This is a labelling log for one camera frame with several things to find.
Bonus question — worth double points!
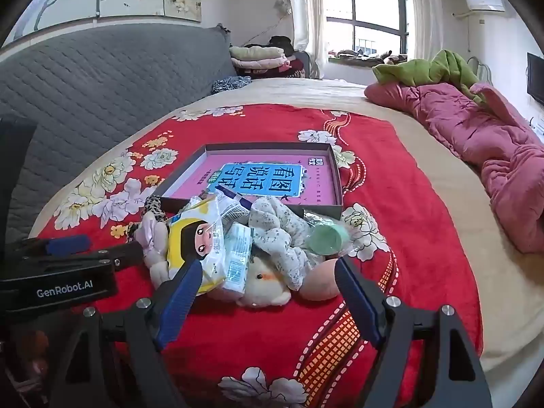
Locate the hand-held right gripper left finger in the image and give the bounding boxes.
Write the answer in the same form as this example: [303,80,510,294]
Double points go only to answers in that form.
[51,258,205,408]

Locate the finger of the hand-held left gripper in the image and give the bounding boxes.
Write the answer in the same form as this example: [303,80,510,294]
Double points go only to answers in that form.
[4,235,92,261]
[98,242,145,271]

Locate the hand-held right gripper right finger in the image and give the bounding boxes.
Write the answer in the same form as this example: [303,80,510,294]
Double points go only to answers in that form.
[334,256,494,408]

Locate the peach makeup sponge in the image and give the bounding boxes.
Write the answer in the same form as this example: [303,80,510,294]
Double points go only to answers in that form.
[300,259,341,301]

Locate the leopard print scarf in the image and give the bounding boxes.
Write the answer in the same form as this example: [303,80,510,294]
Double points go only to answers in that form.
[127,195,166,243]

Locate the yellow cartoon wipes packet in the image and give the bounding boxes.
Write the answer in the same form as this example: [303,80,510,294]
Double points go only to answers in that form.
[166,198,228,296]

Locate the green round puff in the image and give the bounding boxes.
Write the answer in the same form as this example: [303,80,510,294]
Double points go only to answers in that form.
[304,215,352,256]

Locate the teal tissue packet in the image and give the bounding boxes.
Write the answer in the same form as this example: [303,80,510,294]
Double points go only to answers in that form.
[223,223,256,294]

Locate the beige plush toy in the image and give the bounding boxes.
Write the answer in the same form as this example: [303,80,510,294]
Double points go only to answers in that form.
[136,215,294,309]

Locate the pink shallow cardboard box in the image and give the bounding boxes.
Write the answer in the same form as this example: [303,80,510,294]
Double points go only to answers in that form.
[160,143,344,220]

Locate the clear mask packet blue zip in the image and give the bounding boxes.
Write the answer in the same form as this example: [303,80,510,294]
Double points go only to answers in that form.
[204,191,256,226]

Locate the white floral cloth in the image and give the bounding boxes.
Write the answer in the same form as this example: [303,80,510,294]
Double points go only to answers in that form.
[249,198,324,292]

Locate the grey quilted headboard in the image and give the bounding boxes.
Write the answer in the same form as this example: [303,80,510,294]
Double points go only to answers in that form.
[0,25,237,243]

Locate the beige bed sheet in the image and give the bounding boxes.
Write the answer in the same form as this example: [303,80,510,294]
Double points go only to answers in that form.
[28,77,544,375]

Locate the red floral blanket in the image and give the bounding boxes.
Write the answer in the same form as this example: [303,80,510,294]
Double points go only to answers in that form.
[36,104,485,408]

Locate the dark floral cloth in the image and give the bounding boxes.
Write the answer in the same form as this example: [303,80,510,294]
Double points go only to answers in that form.
[211,75,252,94]

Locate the pink quilt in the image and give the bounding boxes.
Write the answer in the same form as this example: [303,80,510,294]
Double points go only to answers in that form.
[364,82,544,255]

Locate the stack of folded clothes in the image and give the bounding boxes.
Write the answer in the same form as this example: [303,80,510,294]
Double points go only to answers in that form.
[229,36,313,79]

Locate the clothes on window sill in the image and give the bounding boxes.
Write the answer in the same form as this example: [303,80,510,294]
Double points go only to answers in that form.
[329,49,409,67]

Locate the green blanket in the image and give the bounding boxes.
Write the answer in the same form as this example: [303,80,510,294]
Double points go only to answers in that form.
[373,49,491,105]

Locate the black television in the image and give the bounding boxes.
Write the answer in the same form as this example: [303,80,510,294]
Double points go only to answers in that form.
[527,52,544,106]

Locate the white curtain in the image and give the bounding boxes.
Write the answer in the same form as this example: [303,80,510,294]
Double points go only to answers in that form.
[288,0,328,79]
[404,0,443,62]

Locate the black framed window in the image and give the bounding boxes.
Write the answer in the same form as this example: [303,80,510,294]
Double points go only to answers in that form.
[323,0,409,58]

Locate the white air conditioner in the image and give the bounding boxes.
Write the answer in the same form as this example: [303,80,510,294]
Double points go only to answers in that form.
[465,0,506,13]

